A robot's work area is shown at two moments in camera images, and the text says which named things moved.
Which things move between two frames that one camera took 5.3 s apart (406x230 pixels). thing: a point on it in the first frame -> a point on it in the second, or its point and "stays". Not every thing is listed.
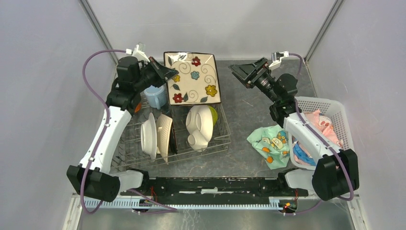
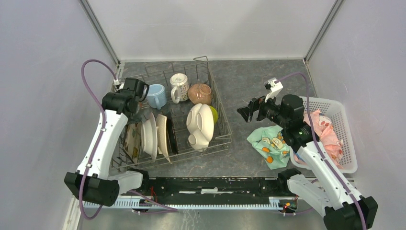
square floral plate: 197,82 -> 132,141
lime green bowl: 214,115 stays
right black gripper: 243,72 -> 254,104
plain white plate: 149,137 stays
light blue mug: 155,97 stays
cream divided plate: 199,120 stays
